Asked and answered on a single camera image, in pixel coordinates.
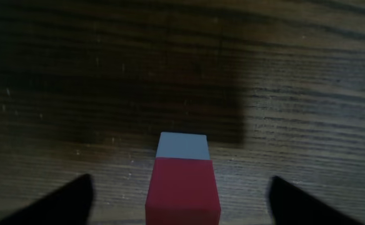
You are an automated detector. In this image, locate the red cube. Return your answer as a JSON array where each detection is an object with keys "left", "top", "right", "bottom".
[{"left": 144, "top": 157, "right": 222, "bottom": 225}]

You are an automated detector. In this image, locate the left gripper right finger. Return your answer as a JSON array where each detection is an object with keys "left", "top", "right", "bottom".
[{"left": 267, "top": 176, "right": 365, "bottom": 225}]

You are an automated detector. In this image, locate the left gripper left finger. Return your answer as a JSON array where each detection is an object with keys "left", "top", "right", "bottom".
[{"left": 0, "top": 174, "right": 94, "bottom": 225}]

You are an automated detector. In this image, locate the white cube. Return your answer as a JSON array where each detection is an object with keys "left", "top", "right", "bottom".
[{"left": 156, "top": 131, "right": 211, "bottom": 161}]

